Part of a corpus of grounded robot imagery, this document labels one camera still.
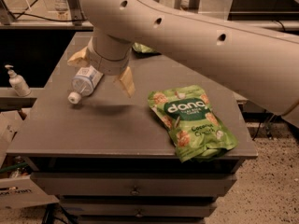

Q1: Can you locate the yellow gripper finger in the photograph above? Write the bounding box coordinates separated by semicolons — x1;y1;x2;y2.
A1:
114;66;135;98
67;48;89;67

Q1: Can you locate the blue labelled plastic bottle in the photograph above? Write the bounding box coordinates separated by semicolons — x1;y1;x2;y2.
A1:
68;66;103;105

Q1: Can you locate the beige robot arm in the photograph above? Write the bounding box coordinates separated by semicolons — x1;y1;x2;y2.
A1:
68;0;299;123

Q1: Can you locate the white pump dispenser bottle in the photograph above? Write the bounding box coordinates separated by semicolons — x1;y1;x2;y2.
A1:
5;64;31;97

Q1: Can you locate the small green snack bag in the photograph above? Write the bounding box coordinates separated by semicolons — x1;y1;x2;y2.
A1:
132;43;157;54

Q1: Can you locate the grey drawer cabinet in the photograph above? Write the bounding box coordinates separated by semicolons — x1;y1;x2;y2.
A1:
7;33;257;224

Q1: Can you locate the large green Dang snack bag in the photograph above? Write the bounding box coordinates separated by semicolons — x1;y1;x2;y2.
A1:
148;85;237;162

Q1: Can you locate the white cardboard box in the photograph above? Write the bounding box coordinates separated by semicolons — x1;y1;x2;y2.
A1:
0;108;58;209

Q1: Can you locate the grey metal railing frame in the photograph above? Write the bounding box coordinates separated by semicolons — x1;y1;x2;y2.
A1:
1;0;299;32

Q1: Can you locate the black cable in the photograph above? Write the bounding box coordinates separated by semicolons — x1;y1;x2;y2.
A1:
8;0;88;23

